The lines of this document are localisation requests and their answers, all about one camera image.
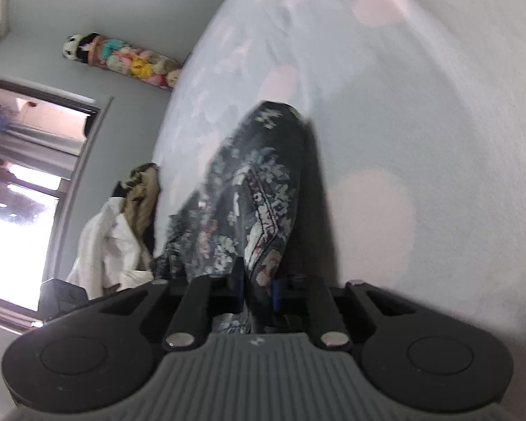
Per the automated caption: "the polka dot bed sheet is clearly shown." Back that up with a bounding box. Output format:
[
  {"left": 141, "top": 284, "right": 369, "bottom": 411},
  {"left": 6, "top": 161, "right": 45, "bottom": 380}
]
[{"left": 151, "top": 0, "right": 526, "bottom": 421}]

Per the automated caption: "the white cotton garment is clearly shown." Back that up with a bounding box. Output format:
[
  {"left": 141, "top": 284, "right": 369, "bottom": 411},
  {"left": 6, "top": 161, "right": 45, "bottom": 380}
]
[{"left": 66, "top": 197, "right": 154, "bottom": 299}]

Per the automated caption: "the dark floral garment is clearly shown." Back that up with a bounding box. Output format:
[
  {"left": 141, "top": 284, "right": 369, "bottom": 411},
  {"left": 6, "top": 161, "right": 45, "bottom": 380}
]
[{"left": 152, "top": 102, "right": 307, "bottom": 334}]

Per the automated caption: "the olive striped garment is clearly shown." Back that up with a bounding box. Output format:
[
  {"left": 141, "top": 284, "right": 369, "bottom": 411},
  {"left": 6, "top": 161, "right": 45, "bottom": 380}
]
[{"left": 112, "top": 162, "right": 160, "bottom": 254}]

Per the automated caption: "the window with dark frame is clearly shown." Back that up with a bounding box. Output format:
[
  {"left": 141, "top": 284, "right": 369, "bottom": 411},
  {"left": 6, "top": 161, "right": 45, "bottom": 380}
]
[{"left": 0, "top": 79, "right": 102, "bottom": 335}]

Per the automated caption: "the white bedside cabinet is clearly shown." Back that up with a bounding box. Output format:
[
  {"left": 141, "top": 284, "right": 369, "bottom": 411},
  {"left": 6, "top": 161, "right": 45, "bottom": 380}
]
[{"left": 38, "top": 279, "right": 89, "bottom": 322}]

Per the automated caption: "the panda plush toy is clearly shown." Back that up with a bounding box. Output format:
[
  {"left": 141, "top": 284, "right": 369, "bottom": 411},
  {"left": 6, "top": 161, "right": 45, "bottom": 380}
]
[{"left": 62, "top": 32, "right": 100, "bottom": 64}]

